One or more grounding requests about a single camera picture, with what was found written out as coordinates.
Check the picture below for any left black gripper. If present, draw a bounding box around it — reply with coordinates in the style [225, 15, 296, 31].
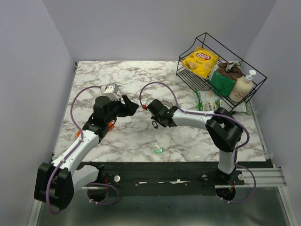
[105, 95, 139, 124]

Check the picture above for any black wire basket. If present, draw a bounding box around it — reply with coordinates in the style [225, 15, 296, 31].
[176, 32, 267, 111]

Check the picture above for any yellow Lays chips bag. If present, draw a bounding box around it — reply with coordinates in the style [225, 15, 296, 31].
[182, 46, 221, 79]

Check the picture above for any green tag key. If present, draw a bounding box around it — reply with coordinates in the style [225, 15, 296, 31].
[154, 145, 164, 154]

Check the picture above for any metal disc with keyrings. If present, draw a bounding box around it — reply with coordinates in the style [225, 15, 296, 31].
[161, 98, 174, 108]

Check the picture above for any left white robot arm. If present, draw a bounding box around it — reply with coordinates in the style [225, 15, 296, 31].
[34, 95, 139, 210]

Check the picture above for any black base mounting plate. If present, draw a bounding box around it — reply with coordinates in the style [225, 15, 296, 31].
[77, 161, 245, 196]

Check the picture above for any green white snack packet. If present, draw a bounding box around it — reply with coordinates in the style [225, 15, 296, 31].
[195, 90, 248, 113]

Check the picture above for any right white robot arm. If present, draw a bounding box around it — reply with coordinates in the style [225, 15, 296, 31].
[144, 99, 243, 185]

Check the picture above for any green brown snack bag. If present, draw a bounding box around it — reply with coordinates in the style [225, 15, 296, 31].
[207, 61, 243, 97]

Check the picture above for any cream pump lotion bottle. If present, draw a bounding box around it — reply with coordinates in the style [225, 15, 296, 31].
[229, 70, 256, 102]

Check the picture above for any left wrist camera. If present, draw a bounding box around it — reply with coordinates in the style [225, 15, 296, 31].
[104, 83, 119, 101]

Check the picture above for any orange razor box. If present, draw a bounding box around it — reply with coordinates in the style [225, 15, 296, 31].
[76, 121, 116, 137]

